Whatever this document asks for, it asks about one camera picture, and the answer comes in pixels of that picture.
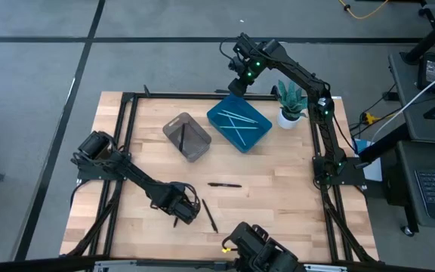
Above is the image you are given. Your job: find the white box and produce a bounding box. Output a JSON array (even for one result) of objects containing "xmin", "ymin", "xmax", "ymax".
[{"xmin": 354, "ymin": 138, "xmax": 383, "ymax": 182}]

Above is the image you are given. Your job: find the clear grey plastic bin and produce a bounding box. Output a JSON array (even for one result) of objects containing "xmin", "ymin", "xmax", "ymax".
[{"xmin": 162, "ymin": 111, "xmax": 213, "ymax": 163}]

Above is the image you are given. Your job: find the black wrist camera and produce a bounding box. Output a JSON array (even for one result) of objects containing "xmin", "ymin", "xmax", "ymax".
[
  {"xmin": 227, "ymin": 55, "xmax": 245, "ymax": 76},
  {"xmin": 175, "ymin": 182, "xmax": 202, "ymax": 205}
]

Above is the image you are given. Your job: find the grey desk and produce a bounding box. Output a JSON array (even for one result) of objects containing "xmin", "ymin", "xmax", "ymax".
[
  {"xmin": 387, "ymin": 51, "xmax": 435, "ymax": 144},
  {"xmin": 394, "ymin": 140, "xmax": 435, "ymax": 232}
]

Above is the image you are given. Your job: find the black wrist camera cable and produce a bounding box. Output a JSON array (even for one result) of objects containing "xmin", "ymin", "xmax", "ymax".
[{"xmin": 219, "ymin": 36, "xmax": 243, "ymax": 63}]

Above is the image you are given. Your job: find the blue plastic bin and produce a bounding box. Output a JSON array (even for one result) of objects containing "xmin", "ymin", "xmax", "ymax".
[{"xmin": 206, "ymin": 93, "xmax": 273, "ymax": 154}]

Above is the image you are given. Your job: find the black desk beam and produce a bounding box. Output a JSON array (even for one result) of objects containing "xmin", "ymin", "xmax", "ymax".
[{"xmin": 359, "ymin": 122, "xmax": 411, "ymax": 164}]

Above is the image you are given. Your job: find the black aluminium table frame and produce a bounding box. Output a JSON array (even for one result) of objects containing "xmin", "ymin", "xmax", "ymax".
[{"xmin": 60, "ymin": 85, "xmax": 379, "ymax": 264}]

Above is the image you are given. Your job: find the light blue pencil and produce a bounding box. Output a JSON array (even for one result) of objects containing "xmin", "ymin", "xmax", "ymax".
[{"xmin": 227, "ymin": 115, "xmax": 247, "ymax": 147}]

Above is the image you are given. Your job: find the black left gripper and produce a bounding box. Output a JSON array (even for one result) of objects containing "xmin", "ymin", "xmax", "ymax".
[{"xmin": 153, "ymin": 184, "xmax": 202, "ymax": 226}]

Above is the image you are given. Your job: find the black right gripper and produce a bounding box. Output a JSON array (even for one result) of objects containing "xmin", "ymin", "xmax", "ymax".
[{"xmin": 227, "ymin": 60, "xmax": 266, "ymax": 98}]

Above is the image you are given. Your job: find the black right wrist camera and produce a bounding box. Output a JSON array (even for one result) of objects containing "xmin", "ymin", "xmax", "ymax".
[{"xmin": 227, "ymin": 55, "xmax": 245, "ymax": 76}]

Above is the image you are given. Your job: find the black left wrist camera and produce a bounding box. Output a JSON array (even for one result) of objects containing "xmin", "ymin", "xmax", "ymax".
[{"xmin": 175, "ymin": 182, "xmax": 202, "ymax": 205}]

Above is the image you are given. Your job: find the snake plant in white pot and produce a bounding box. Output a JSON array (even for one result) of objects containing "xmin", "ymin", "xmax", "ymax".
[{"xmin": 276, "ymin": 79, "xmax": 310, "ymax": 131}]

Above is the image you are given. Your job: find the thick black pole stand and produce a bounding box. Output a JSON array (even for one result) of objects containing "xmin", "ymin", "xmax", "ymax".
[{"xmin": 400, "ymin": 7, "xmax": 435, "ymax": 66}]

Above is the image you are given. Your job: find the black caster wheel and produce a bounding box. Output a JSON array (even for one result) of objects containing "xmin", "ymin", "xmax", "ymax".
[{"xmin": 400, "ymin": 224, "xmax": 417, "ymax": 238}]

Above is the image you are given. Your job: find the black front rail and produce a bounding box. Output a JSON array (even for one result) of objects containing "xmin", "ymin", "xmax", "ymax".
[{"xmin": 0, "ymin": 255, "xmax": 435, "ymax": 272}]

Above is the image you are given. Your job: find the yellow power cable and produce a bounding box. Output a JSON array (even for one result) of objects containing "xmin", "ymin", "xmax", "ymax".
[{"xmin": 338, "ymin": 0, "xmax": 390, "ymax": 20}]

